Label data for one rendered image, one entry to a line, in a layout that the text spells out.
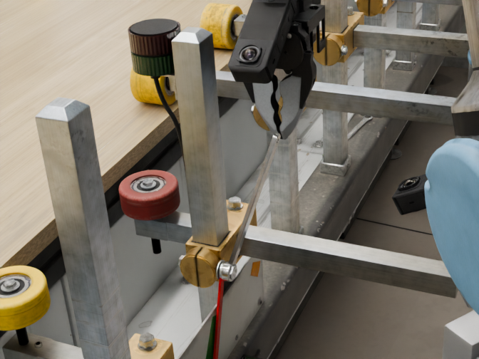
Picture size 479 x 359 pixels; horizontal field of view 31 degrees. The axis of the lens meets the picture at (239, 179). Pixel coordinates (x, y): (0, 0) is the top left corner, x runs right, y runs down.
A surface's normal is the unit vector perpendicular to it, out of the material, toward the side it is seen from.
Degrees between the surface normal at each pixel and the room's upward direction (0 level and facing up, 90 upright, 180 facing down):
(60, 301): 90
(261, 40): 30
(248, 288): 90
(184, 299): 0
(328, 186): 0
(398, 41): 90
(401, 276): 90
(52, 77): 0
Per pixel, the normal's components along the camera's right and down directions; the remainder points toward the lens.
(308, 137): -0.06, -0.87
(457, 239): -0.93, 0.31
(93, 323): -0.40, 0.48
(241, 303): 0.91, 0.15
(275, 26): -0.29, -0.52
